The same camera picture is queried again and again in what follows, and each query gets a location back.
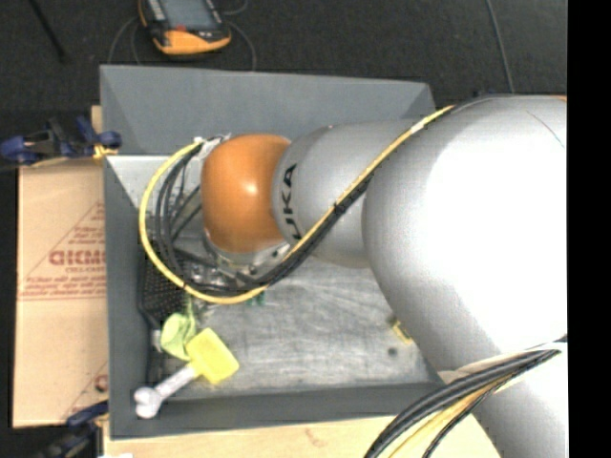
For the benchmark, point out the black mesh object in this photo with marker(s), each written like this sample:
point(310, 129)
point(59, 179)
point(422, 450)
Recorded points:
point(160, 294)

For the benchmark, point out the light green cloth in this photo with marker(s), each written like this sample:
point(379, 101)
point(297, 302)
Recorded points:
point(174, 334)

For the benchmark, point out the yellow flat sponge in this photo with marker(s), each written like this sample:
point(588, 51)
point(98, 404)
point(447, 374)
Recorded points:
point(212, 356)

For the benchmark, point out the grey metal bin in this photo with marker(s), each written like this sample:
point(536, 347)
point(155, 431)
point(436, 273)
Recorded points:
point(310, 322)

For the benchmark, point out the white toy bone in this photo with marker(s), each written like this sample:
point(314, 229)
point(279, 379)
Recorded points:
point(157, 394)

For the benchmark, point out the brown cardboard board red print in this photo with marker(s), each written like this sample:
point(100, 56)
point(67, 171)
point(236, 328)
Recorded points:
point(57, 236)

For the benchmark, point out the small yellow block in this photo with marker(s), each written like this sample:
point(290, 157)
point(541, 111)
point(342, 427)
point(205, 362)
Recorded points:
point(400, 329)

